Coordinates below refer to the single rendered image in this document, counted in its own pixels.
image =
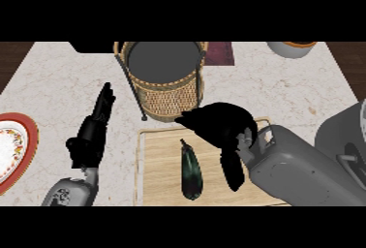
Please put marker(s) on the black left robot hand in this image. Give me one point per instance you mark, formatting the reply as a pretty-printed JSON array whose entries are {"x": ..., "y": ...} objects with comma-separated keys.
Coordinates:
[{"x": 91, "y": 135}]

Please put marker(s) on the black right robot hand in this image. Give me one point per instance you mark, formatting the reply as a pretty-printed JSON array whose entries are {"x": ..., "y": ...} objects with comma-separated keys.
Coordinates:
[{"x": 222, "y": 124}]

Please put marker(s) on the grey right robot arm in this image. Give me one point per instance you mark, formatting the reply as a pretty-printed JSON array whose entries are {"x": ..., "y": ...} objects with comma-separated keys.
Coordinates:
[{"x": 305, "y": 164}]

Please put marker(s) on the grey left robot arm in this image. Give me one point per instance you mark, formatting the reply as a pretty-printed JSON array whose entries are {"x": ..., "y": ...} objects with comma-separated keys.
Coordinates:
[{"x": 71, "y": 190}]

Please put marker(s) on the dark purple eggplant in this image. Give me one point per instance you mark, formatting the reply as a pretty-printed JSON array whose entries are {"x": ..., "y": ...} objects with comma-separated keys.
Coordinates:
[{"x": 192, "y": 172}]

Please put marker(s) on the pale wooden tray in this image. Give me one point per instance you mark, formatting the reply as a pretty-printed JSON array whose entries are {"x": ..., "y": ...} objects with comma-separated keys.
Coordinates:
[{"x": 162, "y": 168}]

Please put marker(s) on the wicker tiered basket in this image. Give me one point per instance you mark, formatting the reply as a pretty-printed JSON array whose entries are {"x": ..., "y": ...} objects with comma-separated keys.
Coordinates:
[{"x": 164, "y": 80}]

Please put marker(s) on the white plate with red rim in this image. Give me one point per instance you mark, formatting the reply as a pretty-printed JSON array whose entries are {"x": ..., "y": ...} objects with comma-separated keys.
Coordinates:
[{"x": 12, "y": 150}]

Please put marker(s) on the dark red placemat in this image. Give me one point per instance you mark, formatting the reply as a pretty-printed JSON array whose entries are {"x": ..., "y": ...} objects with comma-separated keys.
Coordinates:
[{"x": 219, "y": 53}]

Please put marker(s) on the black appliance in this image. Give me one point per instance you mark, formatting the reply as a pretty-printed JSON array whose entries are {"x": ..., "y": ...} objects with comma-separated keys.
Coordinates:
[{"x": 95, "y": 46}]

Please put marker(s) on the white bowl with orange rim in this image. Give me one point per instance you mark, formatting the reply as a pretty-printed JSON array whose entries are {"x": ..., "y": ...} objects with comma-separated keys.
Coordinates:
[{"x": 291, "y": 48}]

